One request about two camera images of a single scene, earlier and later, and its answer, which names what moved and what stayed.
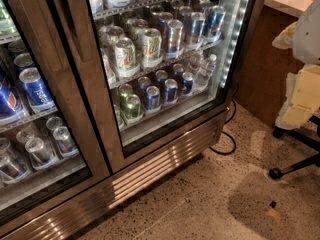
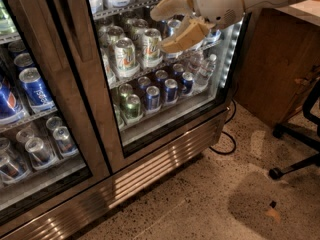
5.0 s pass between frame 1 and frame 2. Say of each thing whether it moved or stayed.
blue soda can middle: stayed
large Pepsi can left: stayed
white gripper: moved
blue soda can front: stayed
